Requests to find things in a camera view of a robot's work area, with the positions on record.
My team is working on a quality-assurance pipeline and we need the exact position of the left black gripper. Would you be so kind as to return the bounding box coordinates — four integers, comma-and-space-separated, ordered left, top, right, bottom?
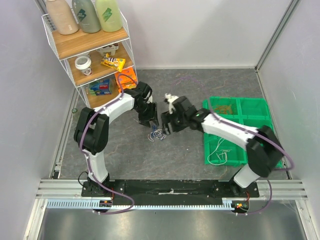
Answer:
134, 101, 159, 129

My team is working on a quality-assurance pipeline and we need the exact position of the white cable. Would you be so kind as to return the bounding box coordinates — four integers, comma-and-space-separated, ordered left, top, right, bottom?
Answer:
206, 136, 233, 166
147, 129, 168, 142

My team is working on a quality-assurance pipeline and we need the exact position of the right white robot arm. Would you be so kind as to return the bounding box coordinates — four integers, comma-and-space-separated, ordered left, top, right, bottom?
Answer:
161, 93, 285, 197

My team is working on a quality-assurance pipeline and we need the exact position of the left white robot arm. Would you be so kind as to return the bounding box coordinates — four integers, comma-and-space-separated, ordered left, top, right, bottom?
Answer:
73, 82, 159, 197

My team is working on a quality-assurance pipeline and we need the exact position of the lower orange snack box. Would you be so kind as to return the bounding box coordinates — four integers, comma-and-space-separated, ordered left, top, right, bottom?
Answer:
117, 82, 137, 93

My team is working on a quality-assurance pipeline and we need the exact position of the orange snack box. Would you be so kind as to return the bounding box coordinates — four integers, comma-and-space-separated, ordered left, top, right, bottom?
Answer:
117, 82, 137, 93
114, 67, 138, 84

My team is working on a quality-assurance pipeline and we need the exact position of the top orange snack box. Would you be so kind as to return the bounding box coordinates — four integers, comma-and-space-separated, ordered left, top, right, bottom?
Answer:
114, 67, 138, 84

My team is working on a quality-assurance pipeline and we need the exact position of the blue snack package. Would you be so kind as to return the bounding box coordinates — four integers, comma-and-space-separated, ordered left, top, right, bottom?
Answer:
88, 78, 112, 96

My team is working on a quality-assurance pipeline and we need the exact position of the yellow candy bag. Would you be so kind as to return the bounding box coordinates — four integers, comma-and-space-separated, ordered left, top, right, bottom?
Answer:
100, 53, 126, 73

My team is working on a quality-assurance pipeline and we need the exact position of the chobani yogurt pack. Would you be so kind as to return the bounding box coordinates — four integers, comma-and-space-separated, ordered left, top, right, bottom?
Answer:
96, 43, 119, 57

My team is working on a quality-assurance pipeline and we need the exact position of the white lidded paper cup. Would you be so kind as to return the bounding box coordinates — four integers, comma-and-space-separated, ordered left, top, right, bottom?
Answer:
74, 55, 93, 76

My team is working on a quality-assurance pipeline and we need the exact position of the green compartment bin tray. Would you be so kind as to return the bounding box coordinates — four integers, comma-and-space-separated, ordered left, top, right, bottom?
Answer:
204, 96, 274, 167

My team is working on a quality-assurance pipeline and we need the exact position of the light green bottle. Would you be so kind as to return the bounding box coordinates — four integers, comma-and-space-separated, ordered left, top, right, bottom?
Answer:
95, 0, 123, 33

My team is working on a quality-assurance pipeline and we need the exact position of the grey green bottle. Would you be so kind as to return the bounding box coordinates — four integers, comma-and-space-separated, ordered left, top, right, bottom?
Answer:
71, 0, 101, 34

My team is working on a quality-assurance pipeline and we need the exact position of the beige bottle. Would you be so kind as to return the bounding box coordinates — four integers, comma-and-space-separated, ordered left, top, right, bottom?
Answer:
46, 0, 79, 35

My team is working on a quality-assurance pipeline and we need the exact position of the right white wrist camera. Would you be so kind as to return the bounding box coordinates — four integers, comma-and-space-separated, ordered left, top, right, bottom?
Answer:
164, 93, 179, 114

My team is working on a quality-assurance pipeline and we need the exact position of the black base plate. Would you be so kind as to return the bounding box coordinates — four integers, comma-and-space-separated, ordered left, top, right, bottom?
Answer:
81, 178, 261, 200

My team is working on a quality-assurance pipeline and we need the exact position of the white wire wooden shelf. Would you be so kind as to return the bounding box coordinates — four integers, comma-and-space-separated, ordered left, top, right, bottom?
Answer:
42, 14, 136, 108

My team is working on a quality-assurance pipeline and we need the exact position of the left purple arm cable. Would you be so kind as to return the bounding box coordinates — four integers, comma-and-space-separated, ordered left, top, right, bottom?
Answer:
78, 73, 136, 215

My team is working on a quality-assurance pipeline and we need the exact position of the grey slotted cable duct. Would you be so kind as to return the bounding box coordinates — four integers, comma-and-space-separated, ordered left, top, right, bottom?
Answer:
46, 197, 235, 211

